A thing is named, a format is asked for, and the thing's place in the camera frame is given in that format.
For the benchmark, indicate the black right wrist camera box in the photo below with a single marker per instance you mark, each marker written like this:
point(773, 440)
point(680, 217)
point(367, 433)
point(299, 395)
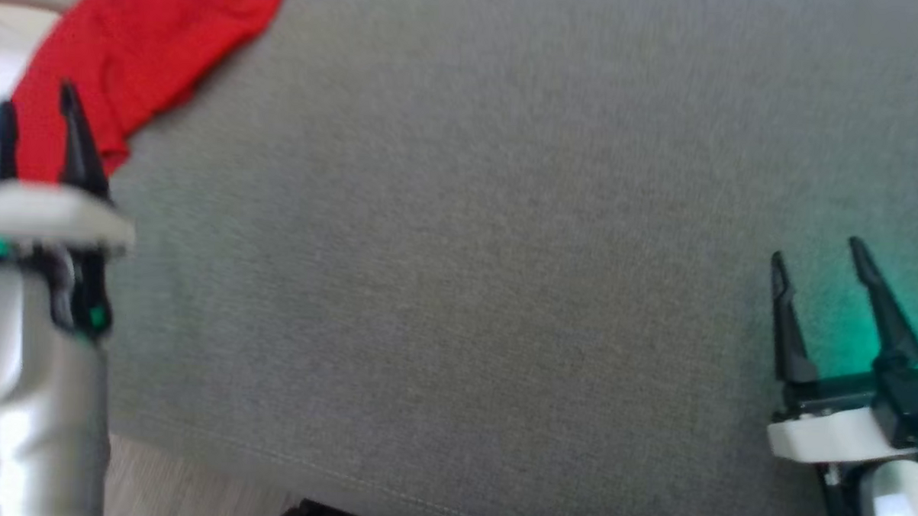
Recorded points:
point(916, 400)

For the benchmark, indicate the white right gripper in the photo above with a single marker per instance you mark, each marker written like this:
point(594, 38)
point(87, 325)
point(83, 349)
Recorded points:
point(827, 435)

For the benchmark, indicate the grey fabric sofa seat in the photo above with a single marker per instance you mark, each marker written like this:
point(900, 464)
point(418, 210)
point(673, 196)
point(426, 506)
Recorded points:
point(505, 252)

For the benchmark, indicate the red garment with white stripes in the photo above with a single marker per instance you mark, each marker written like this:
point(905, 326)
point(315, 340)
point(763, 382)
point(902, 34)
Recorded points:
point(145, 48)

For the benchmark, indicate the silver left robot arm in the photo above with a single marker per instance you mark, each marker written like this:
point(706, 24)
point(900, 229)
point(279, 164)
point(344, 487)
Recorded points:
point(25, 426)

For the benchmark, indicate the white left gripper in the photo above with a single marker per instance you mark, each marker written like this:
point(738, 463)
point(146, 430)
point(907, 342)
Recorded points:
point(48, 217)

